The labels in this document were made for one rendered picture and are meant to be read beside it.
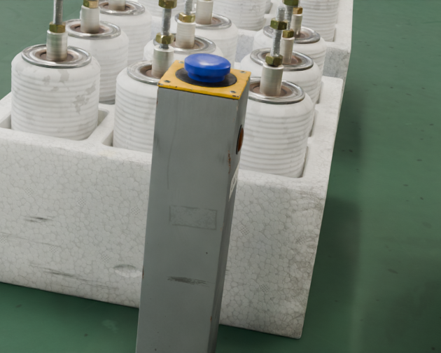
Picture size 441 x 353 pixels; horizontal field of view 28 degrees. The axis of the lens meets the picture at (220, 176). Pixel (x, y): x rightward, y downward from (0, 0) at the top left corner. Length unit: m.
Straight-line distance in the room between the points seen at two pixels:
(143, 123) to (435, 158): 0.71
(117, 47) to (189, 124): 0.34
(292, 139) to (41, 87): 0.27
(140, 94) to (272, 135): 0.14
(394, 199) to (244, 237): 0.46
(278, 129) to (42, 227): 0.28
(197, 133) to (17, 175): 0.28
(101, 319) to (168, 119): 0.31
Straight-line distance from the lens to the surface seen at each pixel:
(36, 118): 0.96
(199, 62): 0.75
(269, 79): 0.92
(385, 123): 1.64
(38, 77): 0.94
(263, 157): 0.91
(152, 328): 0.84
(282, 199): 0.90
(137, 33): 1.17
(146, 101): 0.92
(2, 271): 1.03
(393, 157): 1.49
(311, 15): 1.42
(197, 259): 0.79
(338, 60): 1.41
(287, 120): 0.90
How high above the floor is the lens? 0.56
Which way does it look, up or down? 25 degrees down
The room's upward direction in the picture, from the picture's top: 7 degrees clockwise
